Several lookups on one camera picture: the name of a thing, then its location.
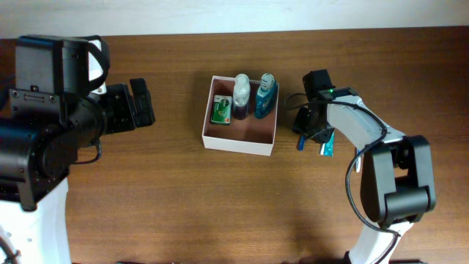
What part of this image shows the blue disposable razor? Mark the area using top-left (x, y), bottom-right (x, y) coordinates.
top-left (297, 134), bottom-right (306, 151)

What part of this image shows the white cardboard box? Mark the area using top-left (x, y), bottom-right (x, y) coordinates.
top-left (202, 76), bottom-right (278, 156)

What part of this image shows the teal white toothpaste tube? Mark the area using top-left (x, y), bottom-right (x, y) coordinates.
top-left (320, 133), bottom-right (335, 157)

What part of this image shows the blue white toothbrush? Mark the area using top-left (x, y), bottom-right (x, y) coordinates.
top-left (354, 148), bottom-right (362, 173)

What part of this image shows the teal mouthwash bottle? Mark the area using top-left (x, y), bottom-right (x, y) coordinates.
top-left (254, 73), bottom-right (276, 119)

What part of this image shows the clear dark liquid bottle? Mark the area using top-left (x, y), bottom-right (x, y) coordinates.
top-left (232, 73), bottom-right (251, 120)

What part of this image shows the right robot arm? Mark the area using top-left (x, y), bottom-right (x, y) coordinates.
top-left (293, 69), bottom-right (436, 263)

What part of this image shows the green Dettol soap box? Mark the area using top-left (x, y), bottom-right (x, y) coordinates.
top-left (210, 95), bottom-right (232, 125)

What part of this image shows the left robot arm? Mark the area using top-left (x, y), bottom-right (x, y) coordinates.
top-left (1, 35), bottom-right (155, 263)

